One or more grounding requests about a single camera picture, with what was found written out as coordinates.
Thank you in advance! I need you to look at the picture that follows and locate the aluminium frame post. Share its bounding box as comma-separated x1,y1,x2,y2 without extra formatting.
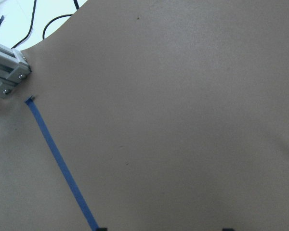
0,44,31,99

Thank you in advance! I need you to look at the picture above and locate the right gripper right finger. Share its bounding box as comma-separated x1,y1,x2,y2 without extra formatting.
222,228,234,231

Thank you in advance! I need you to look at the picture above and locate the black desk cable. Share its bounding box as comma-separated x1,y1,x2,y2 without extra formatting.
42,0,81,40
11,0,38,50

